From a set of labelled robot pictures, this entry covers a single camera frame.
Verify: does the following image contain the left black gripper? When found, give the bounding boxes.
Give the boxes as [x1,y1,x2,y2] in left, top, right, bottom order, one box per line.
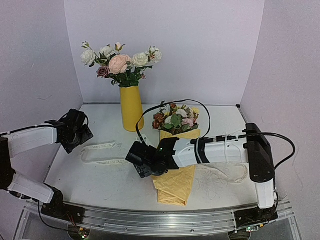
[62,124,95,154]

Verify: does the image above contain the cream printed ribbon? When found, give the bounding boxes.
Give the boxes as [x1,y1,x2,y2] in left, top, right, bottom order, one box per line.
[80,142,249,184]

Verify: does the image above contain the yellow paper bouquet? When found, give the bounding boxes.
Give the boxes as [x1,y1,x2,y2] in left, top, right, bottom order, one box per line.
[152,103,201,206]

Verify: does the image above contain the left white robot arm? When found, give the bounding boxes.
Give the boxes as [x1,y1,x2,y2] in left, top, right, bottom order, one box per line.
[0,109,94,225]

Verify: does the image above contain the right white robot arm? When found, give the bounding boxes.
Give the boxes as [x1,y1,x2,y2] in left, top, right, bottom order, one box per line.
[125,123,278,228]

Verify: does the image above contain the yellow ceramic vase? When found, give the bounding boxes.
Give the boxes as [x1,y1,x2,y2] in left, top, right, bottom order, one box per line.
[120,86,145,132]

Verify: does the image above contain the white and pink flowers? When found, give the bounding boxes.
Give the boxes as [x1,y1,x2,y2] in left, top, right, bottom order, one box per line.
[80,41,163,88]

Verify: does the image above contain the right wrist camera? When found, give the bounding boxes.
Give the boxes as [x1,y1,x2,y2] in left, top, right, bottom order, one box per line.
[136,134,148,143]

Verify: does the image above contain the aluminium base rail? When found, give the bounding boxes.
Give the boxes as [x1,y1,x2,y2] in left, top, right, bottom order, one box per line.
[13,199,302,240]

